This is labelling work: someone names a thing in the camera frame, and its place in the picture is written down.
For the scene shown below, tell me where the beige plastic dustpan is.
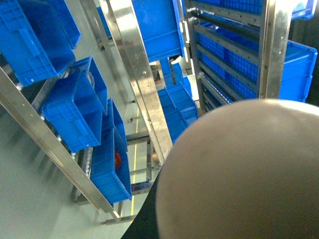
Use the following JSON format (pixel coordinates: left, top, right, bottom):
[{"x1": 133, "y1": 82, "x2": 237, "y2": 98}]
[{"x1": 156, "y1": 100, "x2": 319, "y2": 239}]

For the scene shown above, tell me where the steel flow rack shelf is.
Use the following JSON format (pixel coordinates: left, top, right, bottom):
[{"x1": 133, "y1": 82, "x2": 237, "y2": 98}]
[{"x1": 0, "y1": 0, "x2": 319, "y2": 226}]

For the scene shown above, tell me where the blue bin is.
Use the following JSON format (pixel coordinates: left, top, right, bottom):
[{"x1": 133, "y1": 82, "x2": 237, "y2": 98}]
[
  {"x1": 132, "y1": 0, "x2": 184, "y2": 62},
  {"x1": 0, "y1": 0, "x2": 81, "y2": 87},
  {"x1": 90, "y1": 98, "x2": 132, "y2": 204},
  {"x1": 42, "y1": 55, "x2": 108, "y2": 153},
  {"x1": 279, "y1": 40, "x2": 318, "y2": 102}
]

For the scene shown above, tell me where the blue bin front centre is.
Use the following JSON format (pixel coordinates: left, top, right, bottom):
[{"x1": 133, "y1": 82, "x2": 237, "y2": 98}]
[{"x1": 42, "y1": 55, "x2": 108, "y2": 153}]

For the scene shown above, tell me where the blue bin left rear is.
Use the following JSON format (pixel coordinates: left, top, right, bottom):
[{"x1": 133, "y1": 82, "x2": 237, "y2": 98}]
[{"x1": 132, "y1": 0, "x2": 184, "y2": 62}]

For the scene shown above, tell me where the blue bin behind centre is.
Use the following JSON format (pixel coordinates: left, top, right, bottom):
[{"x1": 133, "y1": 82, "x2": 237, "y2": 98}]
[{"x1": 0, "y1": 0, "x2": 81, "y2": 87}]

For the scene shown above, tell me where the blue bin far right rear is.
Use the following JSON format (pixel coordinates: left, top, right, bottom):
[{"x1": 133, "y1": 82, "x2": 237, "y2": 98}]
[{"x1": 279, "y1": 40, "x2": 318, "y2": 102}]

